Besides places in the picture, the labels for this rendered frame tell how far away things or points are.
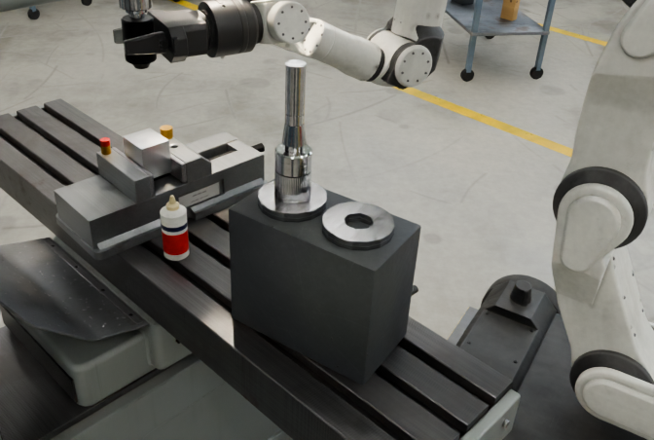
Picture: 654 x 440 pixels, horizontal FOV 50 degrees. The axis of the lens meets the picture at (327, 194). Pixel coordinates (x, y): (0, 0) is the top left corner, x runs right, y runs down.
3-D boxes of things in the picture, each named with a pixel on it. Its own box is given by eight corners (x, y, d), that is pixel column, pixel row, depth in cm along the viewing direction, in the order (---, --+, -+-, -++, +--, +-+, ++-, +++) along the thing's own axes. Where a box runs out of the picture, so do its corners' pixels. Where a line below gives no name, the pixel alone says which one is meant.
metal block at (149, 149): (153, 159, 121) (150, 128, 118) (171, 171, 117) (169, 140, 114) (126, 167, 118) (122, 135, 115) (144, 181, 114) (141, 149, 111)
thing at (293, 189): (269, 200, 89) (269, 160, 86) (282, 182, 93) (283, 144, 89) (303, 207, 87) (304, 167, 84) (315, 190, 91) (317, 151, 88)
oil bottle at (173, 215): (179, 243, 114) (174, 185, 108) (195, 254, 111) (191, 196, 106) (159, 253, 111) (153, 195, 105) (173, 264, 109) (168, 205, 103)
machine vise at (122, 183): (222, 159, 139) (220, 109, 133) (270, 189, 130) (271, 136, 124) (54, 221, 117) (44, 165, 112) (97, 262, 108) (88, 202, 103)
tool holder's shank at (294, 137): (276, 151, 86) (277, 65, 80) (286, 140, 88) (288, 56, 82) (301, 156, 85) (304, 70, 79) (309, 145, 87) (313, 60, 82)
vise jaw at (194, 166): (172, 147, 127) (170, 128, 125) (212, 173, 119) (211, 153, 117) (143, 157, 123) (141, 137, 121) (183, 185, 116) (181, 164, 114)
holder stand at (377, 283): (281, 275, 108) (282, 163, 97) (407, 334, 98) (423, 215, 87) (231, 318, 99) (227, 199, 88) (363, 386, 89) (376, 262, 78)
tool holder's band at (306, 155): (269, 160, 86) (269, 153, 85) (283, 144, 89) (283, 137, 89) (304, 167, 84) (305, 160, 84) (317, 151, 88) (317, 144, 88)
